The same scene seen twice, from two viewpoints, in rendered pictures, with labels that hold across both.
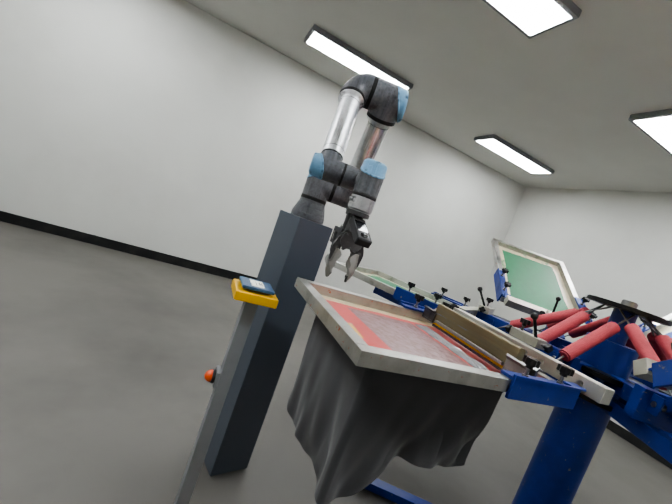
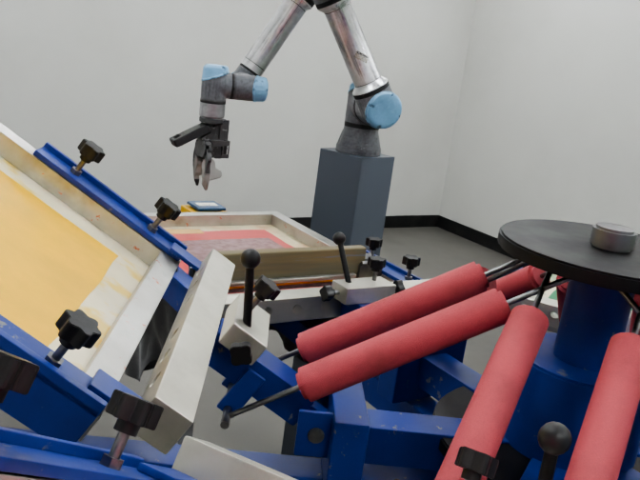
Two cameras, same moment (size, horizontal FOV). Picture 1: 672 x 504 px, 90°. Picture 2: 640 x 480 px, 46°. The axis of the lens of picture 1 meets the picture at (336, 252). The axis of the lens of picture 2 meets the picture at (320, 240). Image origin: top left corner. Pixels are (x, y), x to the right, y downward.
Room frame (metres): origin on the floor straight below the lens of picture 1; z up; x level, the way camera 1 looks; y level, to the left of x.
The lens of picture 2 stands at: (0.97, -2.29, 1.55)
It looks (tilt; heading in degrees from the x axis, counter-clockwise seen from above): 15 degrees down; 80
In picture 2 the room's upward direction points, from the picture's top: 8 degrees clockwise
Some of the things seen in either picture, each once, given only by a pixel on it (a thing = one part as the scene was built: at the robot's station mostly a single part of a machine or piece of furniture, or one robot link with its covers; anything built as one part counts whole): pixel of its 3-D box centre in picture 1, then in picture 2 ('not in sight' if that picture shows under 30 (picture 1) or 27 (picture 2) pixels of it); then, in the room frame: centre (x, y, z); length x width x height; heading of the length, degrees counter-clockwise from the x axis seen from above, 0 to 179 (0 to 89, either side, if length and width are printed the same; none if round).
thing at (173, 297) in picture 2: (539, 388); (186, 293); (0.98, -0.70, 0.98); 0.30 x 0.05 x 0.07; 113
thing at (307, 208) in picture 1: (310, 208); (359, 137); (1.51, 0.17, 1.25); 0.15 x 0.15 x 0.10
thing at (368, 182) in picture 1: (369, 180); (215, 84); (1.02, -0.02, 1.38); 0.09 x 0.08 x 0.11; 7
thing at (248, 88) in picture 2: (359, 181); (247, 87); (1.11, 0.01, 1.38); 0.11 x 0.11 x 0.08; 7
